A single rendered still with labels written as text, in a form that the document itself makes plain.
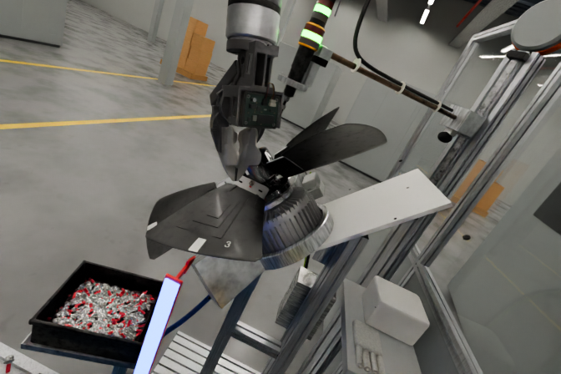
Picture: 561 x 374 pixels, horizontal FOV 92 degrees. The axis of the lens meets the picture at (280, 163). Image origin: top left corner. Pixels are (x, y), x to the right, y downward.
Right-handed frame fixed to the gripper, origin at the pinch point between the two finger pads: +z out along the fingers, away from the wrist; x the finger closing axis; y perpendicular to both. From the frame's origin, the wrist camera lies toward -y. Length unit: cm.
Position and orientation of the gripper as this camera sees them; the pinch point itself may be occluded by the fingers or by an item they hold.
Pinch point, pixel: (234, 172)
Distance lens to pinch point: 46.4
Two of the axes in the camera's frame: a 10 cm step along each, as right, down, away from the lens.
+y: 5.3, 2.5, -8.1
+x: 8.4, -0.1, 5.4
